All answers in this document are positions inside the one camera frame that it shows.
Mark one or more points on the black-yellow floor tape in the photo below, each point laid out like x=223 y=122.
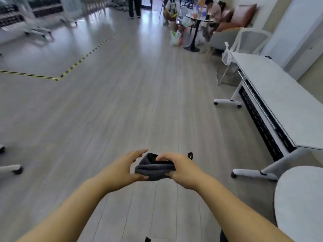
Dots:
x=37 y=76

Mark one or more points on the group of bottles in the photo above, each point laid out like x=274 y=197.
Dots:
x=198 y=13

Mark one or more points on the round white table black base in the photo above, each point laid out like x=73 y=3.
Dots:
x=302 y=204

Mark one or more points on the person's right forearm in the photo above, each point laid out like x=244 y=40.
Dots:
x=239 y=216

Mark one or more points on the grey and yellow armchair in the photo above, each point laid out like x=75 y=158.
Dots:
x=222 y=37

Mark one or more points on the dark grey cleaning cloth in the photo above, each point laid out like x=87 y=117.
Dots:
x=151 y=170

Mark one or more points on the white standing air conditioner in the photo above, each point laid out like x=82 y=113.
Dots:
x=287 y=27

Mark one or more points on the person's right hand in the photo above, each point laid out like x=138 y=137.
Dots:
x=188 y=173

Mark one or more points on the white folding table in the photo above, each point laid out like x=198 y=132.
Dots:
x=10 y=18
x=45 y=8
x=277 y=93

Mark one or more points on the small round black table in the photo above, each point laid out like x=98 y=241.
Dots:
x=194 y=35

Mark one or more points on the white plastic bag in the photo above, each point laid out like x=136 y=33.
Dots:
x=175 y=37

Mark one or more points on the brown leather sofa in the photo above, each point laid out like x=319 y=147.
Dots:
x=243 y=13

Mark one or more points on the person's left forearm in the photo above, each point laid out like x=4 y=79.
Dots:
x=63 y=216

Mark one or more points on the white mesh side chair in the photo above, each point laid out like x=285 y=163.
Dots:
x=226 y=55

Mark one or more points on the person's left hand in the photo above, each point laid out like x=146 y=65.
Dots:
x=118 y=173

